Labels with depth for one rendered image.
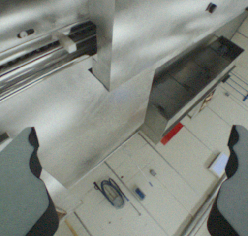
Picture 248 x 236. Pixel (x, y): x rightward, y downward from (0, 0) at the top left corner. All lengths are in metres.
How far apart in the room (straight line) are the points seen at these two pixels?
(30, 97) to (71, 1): 0.20
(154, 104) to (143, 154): 1.70
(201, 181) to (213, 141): 1.15
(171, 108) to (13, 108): 2.60
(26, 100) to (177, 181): 4.03
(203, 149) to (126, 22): 4.60
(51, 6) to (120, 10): 0.08
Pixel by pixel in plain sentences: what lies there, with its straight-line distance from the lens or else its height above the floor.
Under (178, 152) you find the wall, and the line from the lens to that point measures 4.43.
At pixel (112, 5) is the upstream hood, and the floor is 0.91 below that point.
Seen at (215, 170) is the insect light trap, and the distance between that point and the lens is 4.63.
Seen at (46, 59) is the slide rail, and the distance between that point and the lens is 0.30.
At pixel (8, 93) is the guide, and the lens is 0.29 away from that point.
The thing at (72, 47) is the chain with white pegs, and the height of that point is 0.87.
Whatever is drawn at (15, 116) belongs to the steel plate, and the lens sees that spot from 0.40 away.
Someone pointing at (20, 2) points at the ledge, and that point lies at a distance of 0.23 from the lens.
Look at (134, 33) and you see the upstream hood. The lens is 0.28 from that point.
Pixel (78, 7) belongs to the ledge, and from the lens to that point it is 0.27.
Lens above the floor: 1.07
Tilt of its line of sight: 18 degrees down
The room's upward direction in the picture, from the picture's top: 135 degrees clockwise
